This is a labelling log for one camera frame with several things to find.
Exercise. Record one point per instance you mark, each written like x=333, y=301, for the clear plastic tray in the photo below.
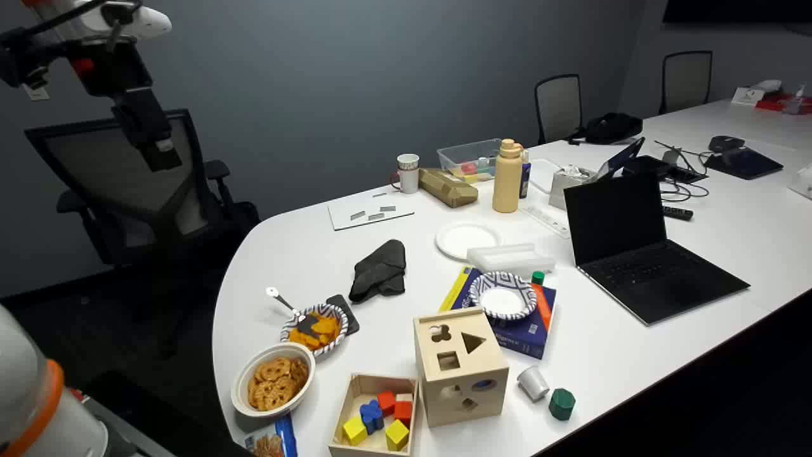
x=510, y=257

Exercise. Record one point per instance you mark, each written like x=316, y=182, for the brown rectangular box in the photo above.
x=447, y=188

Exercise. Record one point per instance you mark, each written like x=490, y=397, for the snack bag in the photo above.
x=273, y=441

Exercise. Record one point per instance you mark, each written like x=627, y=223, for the metal spoon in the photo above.
x=277, y=298

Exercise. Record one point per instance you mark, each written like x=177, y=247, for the black office chair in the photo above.
x=166, y=224

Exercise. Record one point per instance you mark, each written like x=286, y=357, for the white cup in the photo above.
x=406, y=172

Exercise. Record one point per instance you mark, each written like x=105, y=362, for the black mouse pad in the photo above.
x=744, y=163

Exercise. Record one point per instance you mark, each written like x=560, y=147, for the black laptop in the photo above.
x=617, y=234

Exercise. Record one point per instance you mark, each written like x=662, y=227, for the black cloth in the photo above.
x=381, y=272

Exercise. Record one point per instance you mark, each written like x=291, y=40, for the blue book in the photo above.
x=525, y=337

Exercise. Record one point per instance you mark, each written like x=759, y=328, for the blue patterned paper bowl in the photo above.
x=503, y=296

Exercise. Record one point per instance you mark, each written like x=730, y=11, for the white cylinder block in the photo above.
x=533, y=384

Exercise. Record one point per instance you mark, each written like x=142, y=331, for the red block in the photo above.
x=397, y=407

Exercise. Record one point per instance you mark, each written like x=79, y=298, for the wooden shape sorter box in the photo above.
x=462, y=372

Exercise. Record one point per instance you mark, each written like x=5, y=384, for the blue block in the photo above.
x=372, y=416

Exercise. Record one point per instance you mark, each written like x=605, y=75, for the clear plastic container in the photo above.
x=470, y=162

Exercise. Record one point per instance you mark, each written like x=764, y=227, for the tan bottle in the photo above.
x=509, y=172

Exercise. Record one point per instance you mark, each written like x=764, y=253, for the white plate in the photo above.
x=458, y=240

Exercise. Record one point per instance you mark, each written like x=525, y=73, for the far right chair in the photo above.
x=687, y=81

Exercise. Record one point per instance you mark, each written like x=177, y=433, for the wooden block tray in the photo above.
x=363, y=390

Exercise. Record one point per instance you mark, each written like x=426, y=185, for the green cylinder block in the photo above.
x=561, y=406

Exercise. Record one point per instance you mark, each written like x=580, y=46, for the patterned bowl of orange snacks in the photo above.
x=321, y=328

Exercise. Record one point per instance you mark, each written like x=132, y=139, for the yellow block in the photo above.
x=354, y=431
x=397, y=436

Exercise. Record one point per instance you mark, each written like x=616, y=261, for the yellow block front right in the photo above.
x=397, y=436

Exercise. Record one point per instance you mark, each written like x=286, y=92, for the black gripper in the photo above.
x=146, y=129

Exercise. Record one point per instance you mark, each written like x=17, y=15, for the far left chair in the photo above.
x=560, y=107

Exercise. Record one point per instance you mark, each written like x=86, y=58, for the white bowl of pretzels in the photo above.
x=273, y=383

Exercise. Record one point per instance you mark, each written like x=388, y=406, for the black bag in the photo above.
x=613, y=129

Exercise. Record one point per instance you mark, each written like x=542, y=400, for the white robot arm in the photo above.
x=38, y=412

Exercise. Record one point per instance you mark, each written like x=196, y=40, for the yellow block front left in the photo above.
x=354, y=431

